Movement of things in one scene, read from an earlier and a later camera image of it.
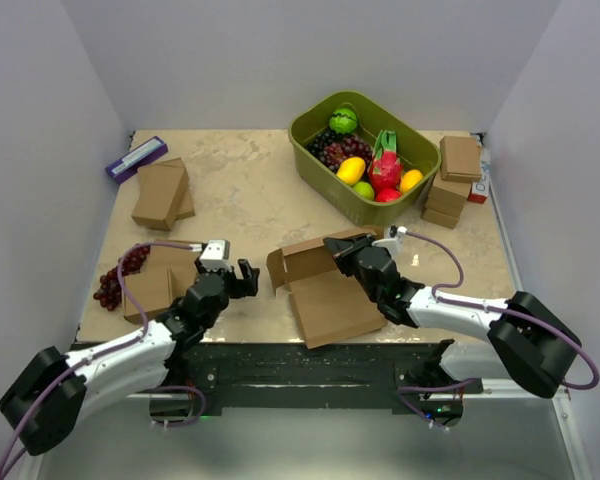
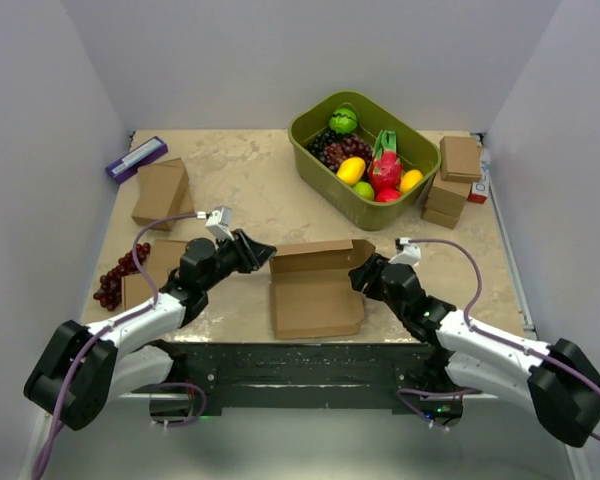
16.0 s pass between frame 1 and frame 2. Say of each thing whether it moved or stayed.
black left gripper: moved
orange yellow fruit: stayed
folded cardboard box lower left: stayed
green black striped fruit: stayed
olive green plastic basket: stayed
